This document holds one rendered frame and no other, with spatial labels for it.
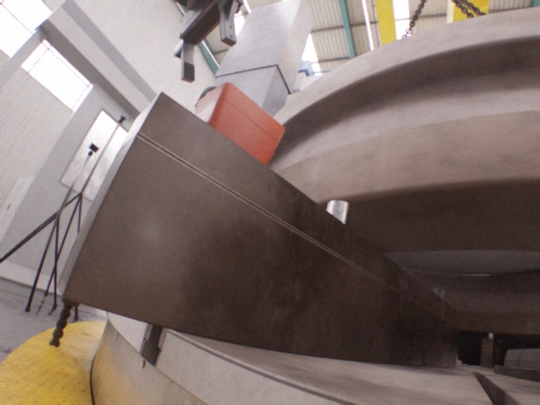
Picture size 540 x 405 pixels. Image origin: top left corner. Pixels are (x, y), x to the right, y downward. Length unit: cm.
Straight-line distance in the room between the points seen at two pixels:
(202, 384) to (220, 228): 27
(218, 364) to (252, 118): 50
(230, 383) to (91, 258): 26
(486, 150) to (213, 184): 82
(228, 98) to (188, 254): 33
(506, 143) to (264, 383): 93
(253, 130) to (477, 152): 69
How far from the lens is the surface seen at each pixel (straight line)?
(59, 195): 346
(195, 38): 69
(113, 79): 377
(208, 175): 55
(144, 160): 50
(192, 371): 46
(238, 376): 39
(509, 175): 98
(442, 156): 103
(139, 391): 66
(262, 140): 67
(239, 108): 65
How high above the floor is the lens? 36
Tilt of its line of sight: 24 degrees up
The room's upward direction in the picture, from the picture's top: 15 degrees clockwise
